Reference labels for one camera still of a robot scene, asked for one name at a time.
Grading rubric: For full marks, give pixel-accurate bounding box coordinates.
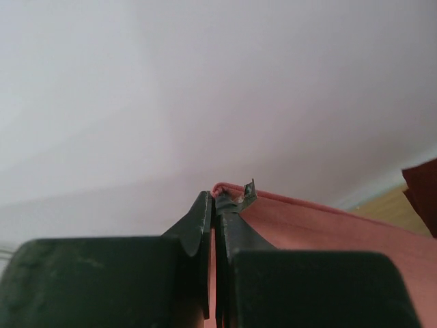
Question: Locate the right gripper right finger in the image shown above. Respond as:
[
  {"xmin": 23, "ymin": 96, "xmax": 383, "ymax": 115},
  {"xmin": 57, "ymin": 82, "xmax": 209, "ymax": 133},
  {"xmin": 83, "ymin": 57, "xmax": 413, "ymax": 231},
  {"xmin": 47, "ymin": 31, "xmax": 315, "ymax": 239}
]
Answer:
[{"xmin": 214, "ymin": 183, "xmax": 421, "ymax": 327}]

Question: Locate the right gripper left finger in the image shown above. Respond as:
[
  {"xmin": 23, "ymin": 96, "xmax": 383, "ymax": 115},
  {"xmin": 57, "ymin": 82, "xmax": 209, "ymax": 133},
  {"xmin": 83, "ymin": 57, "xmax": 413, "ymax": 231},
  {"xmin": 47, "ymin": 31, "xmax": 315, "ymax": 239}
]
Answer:
[{"xmin": 1, "ymin": 191, "xmax": 212, "ymax": 327}]

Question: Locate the pink t shirt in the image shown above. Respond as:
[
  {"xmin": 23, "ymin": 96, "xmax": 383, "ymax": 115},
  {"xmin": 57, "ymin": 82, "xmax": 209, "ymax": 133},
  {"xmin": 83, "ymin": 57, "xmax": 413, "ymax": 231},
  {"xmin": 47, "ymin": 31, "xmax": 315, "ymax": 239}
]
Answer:
[{"xmin": 206, "ymin": 183, "xmax": 436, "ymax": 327}]

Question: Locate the dark red folded shirt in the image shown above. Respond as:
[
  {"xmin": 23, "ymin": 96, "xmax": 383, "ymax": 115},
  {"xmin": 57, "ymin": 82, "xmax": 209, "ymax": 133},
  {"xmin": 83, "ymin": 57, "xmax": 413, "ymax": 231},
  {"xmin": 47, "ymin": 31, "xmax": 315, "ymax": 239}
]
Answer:
[{"xmin": 402, "ymin": 159, "xmax": 436, "ymax": 238}]

